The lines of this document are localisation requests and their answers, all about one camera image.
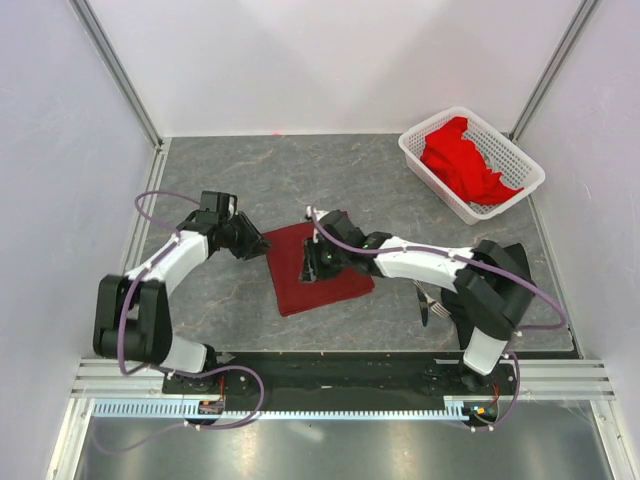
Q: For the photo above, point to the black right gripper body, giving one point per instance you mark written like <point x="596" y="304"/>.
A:
<point x="330" y="261"/>

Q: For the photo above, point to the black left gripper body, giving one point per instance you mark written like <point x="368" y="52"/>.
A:
<point x="240" y="236"/>

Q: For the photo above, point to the dark red cloth napkin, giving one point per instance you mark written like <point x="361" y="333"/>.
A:
<point x="285" y="262"/>

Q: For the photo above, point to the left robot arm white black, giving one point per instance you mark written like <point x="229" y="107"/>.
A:
<point x="133" y="322"/>

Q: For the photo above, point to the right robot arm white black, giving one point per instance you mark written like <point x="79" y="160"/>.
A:
<point x="491" y="288"/>

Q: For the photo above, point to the silver knife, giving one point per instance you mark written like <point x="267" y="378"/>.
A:
<point x="424" y="308"/>

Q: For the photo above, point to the silver fork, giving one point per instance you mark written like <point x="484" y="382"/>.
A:
<point x="435" y="307"/>

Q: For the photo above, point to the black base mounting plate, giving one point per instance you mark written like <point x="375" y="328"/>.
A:
<point x="430" y="373"/>

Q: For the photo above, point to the bright red cloth in basket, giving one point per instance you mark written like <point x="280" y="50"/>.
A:
<point x="461" y="167"/>

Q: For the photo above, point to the white plastic basket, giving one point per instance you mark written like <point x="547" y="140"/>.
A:
<point x="518" y="171"/>

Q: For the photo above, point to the blue-white cable duct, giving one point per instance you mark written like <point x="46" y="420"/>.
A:
<point x="180" y="409"/>

